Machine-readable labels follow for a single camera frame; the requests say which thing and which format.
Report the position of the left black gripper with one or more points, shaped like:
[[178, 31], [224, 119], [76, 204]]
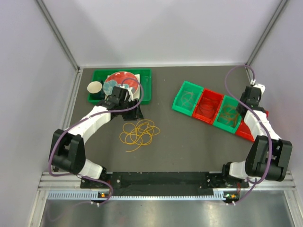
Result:
[[136, 114]]

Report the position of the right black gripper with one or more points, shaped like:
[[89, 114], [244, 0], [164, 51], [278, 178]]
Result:
[[238, 106]]

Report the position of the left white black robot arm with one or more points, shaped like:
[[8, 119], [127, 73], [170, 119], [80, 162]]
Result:
[[68, 146]]

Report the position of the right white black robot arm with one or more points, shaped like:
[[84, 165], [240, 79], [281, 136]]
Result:
[[269, 155]]

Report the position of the red blue floral plate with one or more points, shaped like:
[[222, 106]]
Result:
[[118, 79]]

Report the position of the cream paper cup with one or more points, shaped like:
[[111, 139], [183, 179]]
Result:
[[94, 87]]

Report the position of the green bin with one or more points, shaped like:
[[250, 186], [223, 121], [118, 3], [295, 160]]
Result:
[[187, 98], [228, 118]]

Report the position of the green plastic tray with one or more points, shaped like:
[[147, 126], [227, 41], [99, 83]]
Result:
[[122, 77]]

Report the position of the red bin near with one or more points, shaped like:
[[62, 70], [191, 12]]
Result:
[[243, 132]]

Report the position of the red bin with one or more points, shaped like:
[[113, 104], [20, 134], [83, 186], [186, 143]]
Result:
[[243, 132], [208, 106]]

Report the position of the green bin far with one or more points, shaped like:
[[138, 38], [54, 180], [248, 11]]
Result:
[[187, 98]]

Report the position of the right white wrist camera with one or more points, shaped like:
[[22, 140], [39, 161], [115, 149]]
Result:
[[254, 84]]

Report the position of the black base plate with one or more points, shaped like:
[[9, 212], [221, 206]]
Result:
[[170, 183]]

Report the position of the aluminium frame rail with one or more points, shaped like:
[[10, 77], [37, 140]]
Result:
[[72, 182]]

